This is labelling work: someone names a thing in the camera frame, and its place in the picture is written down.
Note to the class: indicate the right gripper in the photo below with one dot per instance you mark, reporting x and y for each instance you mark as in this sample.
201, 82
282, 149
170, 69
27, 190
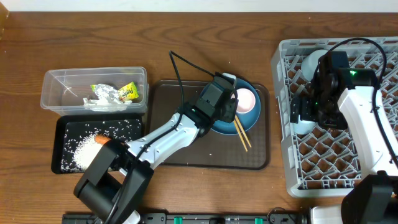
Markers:
336, 122

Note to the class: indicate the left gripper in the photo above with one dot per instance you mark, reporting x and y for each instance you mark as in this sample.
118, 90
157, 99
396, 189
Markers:
232, 106

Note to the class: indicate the light blue cup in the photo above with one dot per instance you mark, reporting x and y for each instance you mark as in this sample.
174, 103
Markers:
304, 127

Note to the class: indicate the light blue bowl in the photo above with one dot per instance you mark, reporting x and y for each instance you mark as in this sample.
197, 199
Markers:
310, 63

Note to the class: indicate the foil snack wrapper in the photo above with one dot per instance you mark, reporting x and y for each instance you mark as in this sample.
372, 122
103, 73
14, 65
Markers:
127, 92

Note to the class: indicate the orange carrot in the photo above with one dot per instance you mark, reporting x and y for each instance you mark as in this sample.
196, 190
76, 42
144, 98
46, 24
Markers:
101, 139

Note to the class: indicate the white rice pile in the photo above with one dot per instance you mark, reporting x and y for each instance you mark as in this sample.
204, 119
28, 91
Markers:
78, 147

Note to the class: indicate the white tissue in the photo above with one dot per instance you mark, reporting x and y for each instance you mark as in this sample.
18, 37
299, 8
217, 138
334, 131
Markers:
110, 103

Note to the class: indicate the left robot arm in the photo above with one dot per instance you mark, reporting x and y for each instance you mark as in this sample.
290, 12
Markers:
115, 182

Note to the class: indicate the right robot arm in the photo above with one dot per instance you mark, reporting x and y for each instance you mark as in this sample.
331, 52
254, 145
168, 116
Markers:
347, 98

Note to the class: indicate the grey dishwasher rack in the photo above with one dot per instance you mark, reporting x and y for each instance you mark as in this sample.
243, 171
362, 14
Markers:
324, 162

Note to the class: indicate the black waste tray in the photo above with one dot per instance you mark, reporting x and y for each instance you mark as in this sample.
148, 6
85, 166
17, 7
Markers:
90, 117

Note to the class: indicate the white pink cup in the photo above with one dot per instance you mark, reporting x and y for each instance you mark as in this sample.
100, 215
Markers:
246, 100

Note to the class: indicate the dark blue plate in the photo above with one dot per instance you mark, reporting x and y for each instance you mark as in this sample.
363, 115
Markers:
247, 120

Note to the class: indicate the left wooden chopstick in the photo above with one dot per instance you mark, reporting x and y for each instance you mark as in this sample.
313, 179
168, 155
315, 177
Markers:
240, 132

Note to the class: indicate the brown serving tray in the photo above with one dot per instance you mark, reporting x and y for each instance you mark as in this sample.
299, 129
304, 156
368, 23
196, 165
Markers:
214, 150

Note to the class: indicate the clear plastic bin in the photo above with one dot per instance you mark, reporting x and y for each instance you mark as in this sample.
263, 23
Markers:
64, 91

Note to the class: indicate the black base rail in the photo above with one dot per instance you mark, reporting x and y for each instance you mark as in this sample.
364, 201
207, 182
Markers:
272, 218

